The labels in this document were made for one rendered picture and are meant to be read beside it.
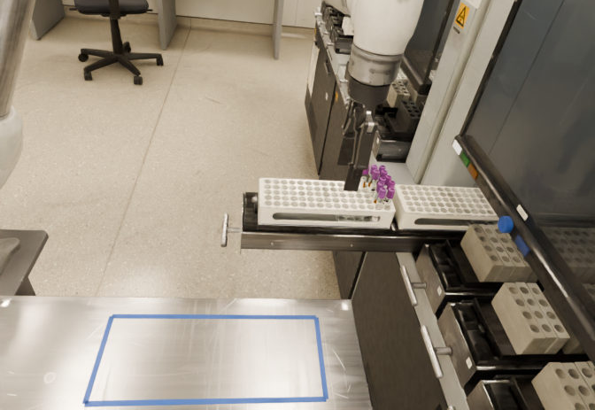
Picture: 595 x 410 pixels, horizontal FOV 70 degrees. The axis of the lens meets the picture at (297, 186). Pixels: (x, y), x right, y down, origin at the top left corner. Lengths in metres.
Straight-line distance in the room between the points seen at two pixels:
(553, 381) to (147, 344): 0.62
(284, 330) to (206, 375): 0.14
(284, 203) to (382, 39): 0.39
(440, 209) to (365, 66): 0.40
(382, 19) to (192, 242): 1.51
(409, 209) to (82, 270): 1.42
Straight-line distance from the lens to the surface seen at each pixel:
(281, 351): 0.73
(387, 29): 0.72
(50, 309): 0.82
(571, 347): 0.90
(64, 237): 2.14
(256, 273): 1.88
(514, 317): 0.86
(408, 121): 1.30
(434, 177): 1.15
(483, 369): 0.84
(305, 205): 0.91
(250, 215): 0.93
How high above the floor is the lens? 1.45
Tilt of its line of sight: 38 degrees down
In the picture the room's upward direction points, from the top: 9 degrees clockwise
